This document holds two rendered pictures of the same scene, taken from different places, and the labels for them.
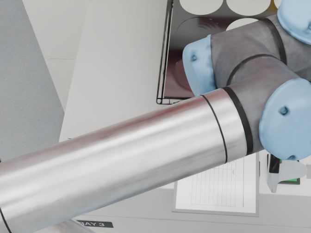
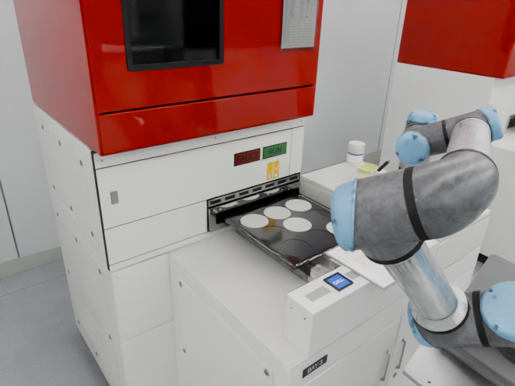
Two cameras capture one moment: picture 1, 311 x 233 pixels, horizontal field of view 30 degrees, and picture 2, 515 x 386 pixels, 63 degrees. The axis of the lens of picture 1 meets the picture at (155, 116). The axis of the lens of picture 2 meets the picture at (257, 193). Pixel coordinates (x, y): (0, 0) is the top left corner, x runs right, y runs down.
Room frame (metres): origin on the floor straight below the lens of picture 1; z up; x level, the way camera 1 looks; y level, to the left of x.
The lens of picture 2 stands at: (0.12, 0.88, 1.63)
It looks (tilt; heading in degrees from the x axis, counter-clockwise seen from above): 25 degrees down; 309
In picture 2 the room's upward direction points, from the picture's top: 2 degrees clockwise
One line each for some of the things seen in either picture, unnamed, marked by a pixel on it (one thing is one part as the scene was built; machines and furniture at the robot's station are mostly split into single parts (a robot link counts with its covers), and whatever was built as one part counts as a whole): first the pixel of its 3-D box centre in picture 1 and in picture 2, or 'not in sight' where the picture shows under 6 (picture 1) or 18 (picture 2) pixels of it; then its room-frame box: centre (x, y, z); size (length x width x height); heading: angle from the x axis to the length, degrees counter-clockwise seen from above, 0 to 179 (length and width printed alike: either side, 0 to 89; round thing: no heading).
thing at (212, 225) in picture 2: not in sight; (257, 204); (1.03, -0.26, 0.89); 0.44 x 0.02 x 0.10; 78
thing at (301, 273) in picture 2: not in sight; (281, 258); (0.79, -0.10, 0.84); 0.50 x 0.02 x 0.03; 168
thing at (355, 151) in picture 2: not in sight; (355, 153); (0.89, -0.76, 1.01); 0.07 x 0.07 x 0.10
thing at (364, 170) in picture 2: not in sight; (368, 174); (0.75, -0.60, 1.00); 0.07 x 0.07 x 0.07; 3
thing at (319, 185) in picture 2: not in sight; (386, 207); (0.65, -0.58, 0.89); 0.62 x 0.35 x 0.14; 168
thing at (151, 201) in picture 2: not in sight; (216, 184); (1.08, -0.08, 1.02); 0.82 x 0.03 x 0.40; 78
